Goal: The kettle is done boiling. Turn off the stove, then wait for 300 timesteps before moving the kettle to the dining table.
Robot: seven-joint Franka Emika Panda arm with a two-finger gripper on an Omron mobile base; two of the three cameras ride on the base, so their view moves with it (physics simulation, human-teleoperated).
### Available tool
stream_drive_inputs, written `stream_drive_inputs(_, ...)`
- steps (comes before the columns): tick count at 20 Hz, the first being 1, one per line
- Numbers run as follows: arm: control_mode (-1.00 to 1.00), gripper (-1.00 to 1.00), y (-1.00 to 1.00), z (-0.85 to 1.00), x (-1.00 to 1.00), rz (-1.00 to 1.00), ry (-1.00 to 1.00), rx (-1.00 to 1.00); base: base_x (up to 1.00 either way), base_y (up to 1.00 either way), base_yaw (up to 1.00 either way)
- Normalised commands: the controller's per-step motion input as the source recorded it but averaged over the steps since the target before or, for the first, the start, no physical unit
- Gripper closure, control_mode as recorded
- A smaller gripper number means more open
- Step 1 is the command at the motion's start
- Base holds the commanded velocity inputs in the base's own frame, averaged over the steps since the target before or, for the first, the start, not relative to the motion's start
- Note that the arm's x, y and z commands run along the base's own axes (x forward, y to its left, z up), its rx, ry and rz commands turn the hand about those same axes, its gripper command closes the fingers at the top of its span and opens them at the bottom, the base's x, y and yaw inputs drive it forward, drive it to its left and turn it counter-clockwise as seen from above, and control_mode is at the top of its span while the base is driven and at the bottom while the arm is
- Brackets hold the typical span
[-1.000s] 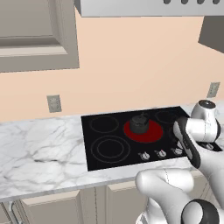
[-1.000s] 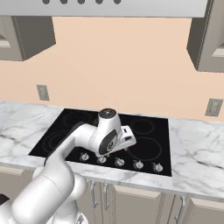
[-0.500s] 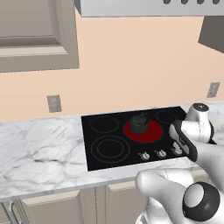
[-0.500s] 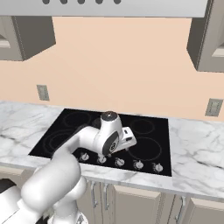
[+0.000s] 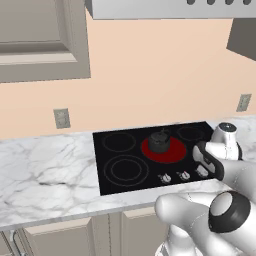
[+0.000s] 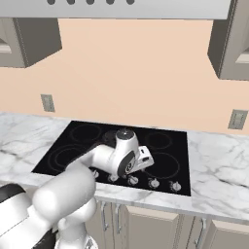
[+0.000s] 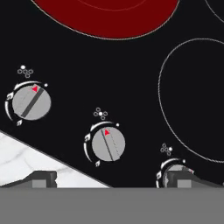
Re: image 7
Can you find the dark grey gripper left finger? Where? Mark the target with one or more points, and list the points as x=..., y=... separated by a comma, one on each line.
x=43, y=178

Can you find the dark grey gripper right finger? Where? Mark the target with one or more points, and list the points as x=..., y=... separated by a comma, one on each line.
x=180, y=178

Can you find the grey hob knob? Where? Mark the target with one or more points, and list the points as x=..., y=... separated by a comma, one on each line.
x=175, y=169
x=31, y=102
x=108, y=144

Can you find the black glass hob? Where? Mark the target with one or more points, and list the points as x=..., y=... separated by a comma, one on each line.
x=116, y=75

